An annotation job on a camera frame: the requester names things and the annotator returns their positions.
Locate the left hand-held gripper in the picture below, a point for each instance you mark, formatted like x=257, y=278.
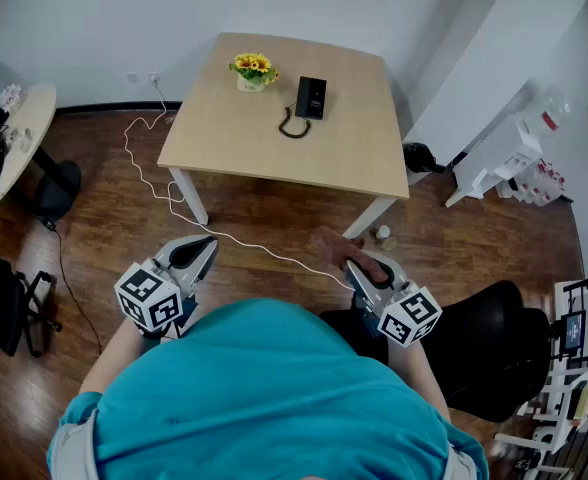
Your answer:
x=149, y=298

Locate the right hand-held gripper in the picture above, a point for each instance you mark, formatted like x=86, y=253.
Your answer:
x=409, y=318

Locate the brown cloth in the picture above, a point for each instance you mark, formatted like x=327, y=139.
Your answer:
x=336, y=250

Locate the black desk telephone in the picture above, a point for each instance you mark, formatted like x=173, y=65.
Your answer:
x=316, y=98

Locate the person's left forearm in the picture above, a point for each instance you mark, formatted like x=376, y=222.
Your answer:
x=114, y=358

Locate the person's right forearm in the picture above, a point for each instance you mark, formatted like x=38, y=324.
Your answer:
x=421, y=378

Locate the black telephone handset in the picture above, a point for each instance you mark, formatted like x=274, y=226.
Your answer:
x=302, y=95

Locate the small white cup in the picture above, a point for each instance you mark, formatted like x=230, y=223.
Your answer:
x=383, y=232

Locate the white table leg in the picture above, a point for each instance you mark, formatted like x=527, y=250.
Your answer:
x=191, y=198
x=369, y=218

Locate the black trash bin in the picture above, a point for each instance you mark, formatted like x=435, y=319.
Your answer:
x=419, y=158

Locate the black round seat chair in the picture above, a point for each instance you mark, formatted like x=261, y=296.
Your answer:
x=489, y=348

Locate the black power adapter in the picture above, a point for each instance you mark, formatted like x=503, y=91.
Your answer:
x=49, y=225

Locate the person's teal shirt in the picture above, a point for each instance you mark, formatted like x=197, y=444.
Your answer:
x=264, y=393

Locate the white water dispenser stand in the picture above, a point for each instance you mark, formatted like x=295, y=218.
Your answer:
x=494, y=163

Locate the pack of red-capped bottles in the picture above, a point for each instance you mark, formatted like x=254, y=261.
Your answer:
x=544, y=185

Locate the clear glass cup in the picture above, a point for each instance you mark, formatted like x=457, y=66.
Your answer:
x=26, y=144
x=12, y=135

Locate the small tablet screen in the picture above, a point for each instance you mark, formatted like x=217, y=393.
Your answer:
x=573, y=330

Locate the sunflowers in white pot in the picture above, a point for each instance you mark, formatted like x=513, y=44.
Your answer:
x=253, y=70

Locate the white rack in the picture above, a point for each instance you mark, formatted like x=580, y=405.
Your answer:
x=554, y=403

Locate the white round device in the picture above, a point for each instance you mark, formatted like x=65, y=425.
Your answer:
x=544, y=435

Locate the clear water jug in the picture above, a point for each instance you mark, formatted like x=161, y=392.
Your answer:
x=549, y=113

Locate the white wall socket with plug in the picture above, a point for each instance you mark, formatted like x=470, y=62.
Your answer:
x=154, y=77

